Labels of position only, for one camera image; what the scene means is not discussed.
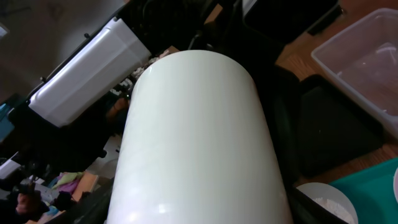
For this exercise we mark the white cup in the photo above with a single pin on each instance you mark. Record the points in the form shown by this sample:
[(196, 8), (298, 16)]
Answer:
[(196, 147)]

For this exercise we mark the teal serving tray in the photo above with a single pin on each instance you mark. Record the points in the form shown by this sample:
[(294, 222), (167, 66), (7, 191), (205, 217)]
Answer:
[(371, 193)]

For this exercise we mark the clear plastic bin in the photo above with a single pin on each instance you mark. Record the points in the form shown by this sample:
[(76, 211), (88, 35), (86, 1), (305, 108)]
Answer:
[(361, 61)]

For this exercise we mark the large white plate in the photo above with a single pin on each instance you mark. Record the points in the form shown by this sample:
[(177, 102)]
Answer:
[(395, 185)]

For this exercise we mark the small grey bowl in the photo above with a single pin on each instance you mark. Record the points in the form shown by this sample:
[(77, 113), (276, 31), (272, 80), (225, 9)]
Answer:
[(331, 199)]

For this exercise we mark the black rectangular tray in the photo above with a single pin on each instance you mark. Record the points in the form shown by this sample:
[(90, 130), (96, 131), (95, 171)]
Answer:
[(317, 127)]

